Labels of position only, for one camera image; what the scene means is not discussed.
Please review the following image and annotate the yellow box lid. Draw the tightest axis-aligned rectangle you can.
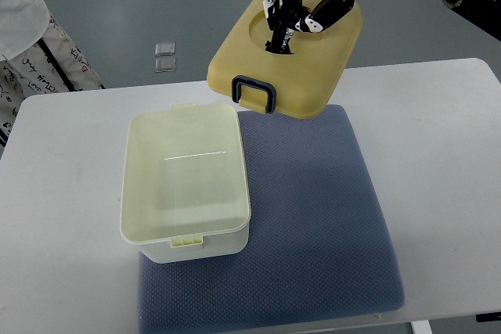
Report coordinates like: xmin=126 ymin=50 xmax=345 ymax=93
xmin=207 ymin=0 xmax=362 ymax=119

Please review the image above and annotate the white storage box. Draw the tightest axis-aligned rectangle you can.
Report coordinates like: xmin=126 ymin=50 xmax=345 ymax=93
xmin=120 ymin=104 xmax=251 ymax=264

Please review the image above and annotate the upper floor socket plate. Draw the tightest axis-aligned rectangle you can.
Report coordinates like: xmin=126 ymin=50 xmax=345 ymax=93
xmin=155 ymin=41 xmax=175 ymax=56

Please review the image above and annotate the blue grey fabric mat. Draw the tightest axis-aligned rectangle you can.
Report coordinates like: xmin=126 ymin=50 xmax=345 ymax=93
xmin=138 ymin=105 xmax=405 ymax=333

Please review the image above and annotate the person in patterned clothing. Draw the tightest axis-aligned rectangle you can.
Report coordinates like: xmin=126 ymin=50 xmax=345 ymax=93
xmin=1 ymin=0 xmax=103 ymax=149

